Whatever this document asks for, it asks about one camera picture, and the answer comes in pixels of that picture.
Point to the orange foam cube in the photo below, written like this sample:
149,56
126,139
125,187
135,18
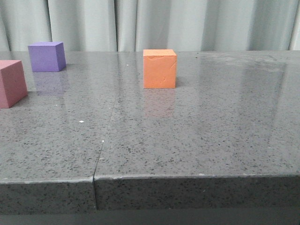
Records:
159,68

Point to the grey curtain backdrop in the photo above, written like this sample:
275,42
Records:
134,25

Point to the purple foam cube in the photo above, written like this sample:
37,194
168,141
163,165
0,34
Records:
47,56

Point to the pink foam cube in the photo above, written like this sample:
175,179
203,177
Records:
12,83

